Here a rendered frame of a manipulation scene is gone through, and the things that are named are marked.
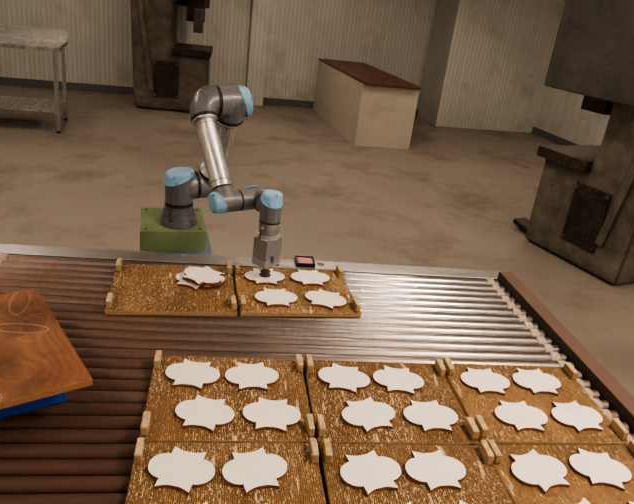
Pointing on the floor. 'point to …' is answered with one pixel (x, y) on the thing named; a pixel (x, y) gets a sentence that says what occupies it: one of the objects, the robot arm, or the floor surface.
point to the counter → (365, 103)
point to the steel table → (29, 38)
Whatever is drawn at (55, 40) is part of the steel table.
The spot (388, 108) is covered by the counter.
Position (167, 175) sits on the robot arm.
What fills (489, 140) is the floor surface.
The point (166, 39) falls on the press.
